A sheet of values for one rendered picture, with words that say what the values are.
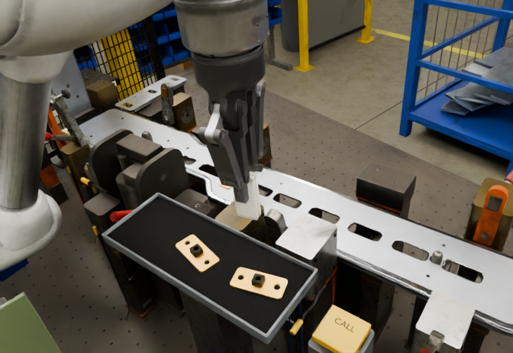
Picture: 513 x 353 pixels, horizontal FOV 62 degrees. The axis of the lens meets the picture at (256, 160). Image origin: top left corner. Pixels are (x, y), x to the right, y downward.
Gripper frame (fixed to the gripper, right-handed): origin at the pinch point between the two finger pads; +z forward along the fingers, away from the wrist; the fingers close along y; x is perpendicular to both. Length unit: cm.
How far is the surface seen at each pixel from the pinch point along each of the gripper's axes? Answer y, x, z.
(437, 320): 9.8, -26.5, 27.6
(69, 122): 36, 73, 21
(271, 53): 330, 136, 122
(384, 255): 26.3, -15.8, 33.6
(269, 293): -1.3, -2.5, 17.4
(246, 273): 1.0, 2.4, 17.4
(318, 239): 16.3, -4.8, 22.7
